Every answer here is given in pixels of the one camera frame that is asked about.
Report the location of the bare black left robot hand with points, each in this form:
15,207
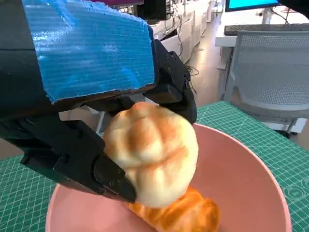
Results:
84,53

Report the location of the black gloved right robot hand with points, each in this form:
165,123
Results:
299,4

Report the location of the round pale toy bun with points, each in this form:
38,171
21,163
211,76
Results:
149,149

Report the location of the pink bowl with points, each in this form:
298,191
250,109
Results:
241,183

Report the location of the long golden toy bread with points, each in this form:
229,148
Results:
188,215

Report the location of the black keyboard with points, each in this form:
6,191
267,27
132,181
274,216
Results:
260,29

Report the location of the blue-screen monitor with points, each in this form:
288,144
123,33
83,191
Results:
251,3

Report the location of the grey mesh-back chair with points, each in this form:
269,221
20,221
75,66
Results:
270,72

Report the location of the dark monitor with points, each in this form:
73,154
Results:
152,9

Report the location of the green cutting mat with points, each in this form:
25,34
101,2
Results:
19,193

